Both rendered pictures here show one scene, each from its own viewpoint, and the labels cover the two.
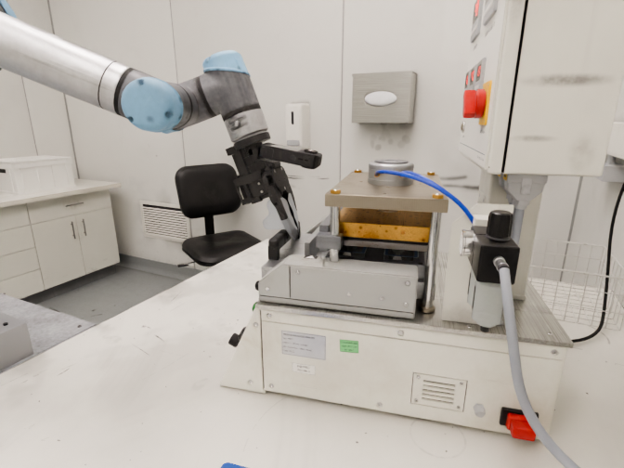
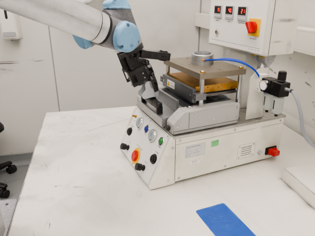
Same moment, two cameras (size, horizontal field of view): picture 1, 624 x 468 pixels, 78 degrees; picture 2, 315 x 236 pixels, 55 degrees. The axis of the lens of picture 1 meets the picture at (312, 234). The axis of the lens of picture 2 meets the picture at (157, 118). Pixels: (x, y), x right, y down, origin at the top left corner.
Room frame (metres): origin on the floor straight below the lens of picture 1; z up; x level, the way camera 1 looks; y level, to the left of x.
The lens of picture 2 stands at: (-0.06, 0.66, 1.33)
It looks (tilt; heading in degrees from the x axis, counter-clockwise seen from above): 22 degrees down; 322
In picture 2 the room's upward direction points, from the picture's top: straight up
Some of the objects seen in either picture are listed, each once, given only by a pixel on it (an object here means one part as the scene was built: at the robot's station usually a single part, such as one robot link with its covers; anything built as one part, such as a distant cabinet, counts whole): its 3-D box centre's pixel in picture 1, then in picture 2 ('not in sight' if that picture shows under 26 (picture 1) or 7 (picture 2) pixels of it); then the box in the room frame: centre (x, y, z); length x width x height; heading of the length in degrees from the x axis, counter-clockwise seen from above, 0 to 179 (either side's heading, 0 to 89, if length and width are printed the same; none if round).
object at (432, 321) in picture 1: (402, 279); (206, 109); (0.68, -0.17, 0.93); 0.46 x 0.35 x 0.01; 76
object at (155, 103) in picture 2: (285, 238); (151, 102); (0.74, 0.05, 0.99); 0.15 x 0.02 x 0.04; 166
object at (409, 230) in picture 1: (387, 207); (202, 75); (0.68, -0.14, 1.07); 0.22 x 0.17 x 0.10; 166
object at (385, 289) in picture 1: (331, 283); (202, 116); (0.57, -0.03, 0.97); 0.26 x 0.05 x 0.07; 76
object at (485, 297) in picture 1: (483, 266); (272, 92); (0.44, -0.21, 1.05); 0.15 x 0.05 x 0.15; 166
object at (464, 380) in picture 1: (377, 323); (198, 134); (0.67, -0.13, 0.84); 0.53 x 0.37 x 0.17; 76
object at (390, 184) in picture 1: (407, 200); (212, 70); (0.66, -0.17, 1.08); 0.31 x 0.24 x 0.13; 166
